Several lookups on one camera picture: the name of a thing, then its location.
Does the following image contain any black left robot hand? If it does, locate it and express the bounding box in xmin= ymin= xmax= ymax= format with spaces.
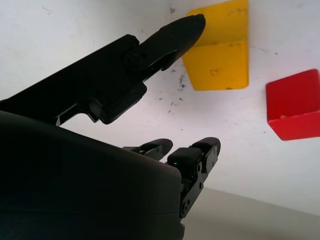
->
xmin=0 ymin=14 xmax=222 ymax=240

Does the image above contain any yellow cube block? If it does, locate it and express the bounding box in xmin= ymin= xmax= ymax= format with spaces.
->
xmin=181 ymin=0 xmax=250 ymax=92

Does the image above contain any red cube block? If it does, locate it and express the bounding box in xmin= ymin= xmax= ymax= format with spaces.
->
xmin=265 ymin=68 xmax=320 ymax=142

